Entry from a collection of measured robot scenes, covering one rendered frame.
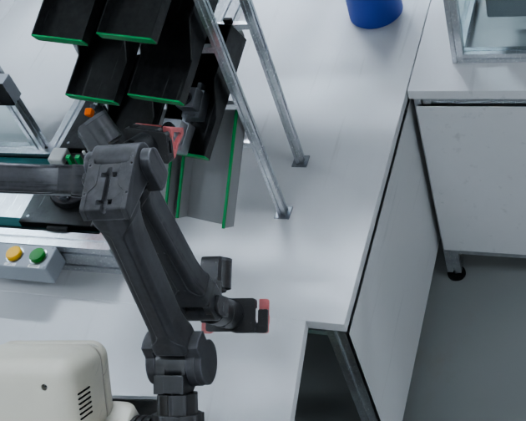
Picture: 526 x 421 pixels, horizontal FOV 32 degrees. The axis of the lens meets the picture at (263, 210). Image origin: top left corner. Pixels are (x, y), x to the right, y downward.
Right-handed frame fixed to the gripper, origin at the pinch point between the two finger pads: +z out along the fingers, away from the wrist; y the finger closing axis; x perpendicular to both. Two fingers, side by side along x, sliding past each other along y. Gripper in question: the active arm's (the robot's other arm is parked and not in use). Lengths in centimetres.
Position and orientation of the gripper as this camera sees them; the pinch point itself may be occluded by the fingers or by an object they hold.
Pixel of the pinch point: (171, 130)
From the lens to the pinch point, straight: 189.9
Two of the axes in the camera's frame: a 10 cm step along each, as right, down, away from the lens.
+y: -8.8, -1.4, 4.5
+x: 0.6, 9.1, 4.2
